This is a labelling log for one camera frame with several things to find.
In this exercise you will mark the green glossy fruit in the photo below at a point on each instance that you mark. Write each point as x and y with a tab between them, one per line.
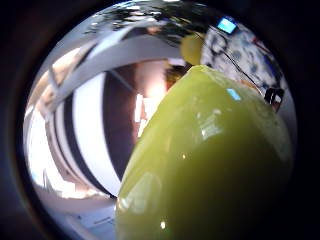
206	160

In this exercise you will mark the yellow-green round fruit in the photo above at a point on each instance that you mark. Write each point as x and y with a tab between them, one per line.
191	48

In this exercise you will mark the blue white patterned cloth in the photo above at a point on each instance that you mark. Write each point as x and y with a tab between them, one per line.
246	56

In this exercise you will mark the small black device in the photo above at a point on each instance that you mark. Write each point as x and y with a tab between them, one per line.
274	96

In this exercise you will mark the blue lit screen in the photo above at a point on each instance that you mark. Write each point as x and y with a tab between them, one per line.
227	25

